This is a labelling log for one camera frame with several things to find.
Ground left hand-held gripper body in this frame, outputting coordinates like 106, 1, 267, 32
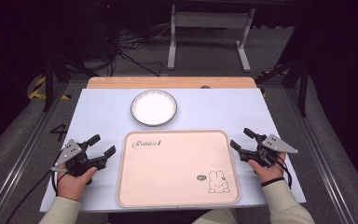
50, 138, 108, 178

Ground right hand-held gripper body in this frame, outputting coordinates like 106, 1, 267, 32
239, 133, 299, 168

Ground person's right hand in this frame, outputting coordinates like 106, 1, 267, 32
247, 151, 289, 185

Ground person's left hand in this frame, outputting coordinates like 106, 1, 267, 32
57, 164, 98, 202

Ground black wristband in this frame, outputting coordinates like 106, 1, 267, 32
259, 176, 285, 188

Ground white round plate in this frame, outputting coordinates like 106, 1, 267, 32
130, 89, 178, 127

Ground pink rabbit print tray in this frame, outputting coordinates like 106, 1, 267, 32
116, 129, 241, 209

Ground black tripod stand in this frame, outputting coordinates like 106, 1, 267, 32
42, 54, 101, 114
255, 57, 310, 119

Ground yellow black floor tape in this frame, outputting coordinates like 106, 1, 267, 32
27, 75, 73, 101

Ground grey metal stand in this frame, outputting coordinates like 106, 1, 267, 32
166, 4, 256, 74

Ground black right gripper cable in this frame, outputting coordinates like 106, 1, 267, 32
274, 154, 294, 189

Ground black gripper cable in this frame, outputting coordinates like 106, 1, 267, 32
274, 154, 294, 189
4, 169, 61, 224

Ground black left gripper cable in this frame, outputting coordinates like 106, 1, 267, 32
4, 169, 61, 224

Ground black floor cables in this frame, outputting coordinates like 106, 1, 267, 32
110, 22, 172, 77

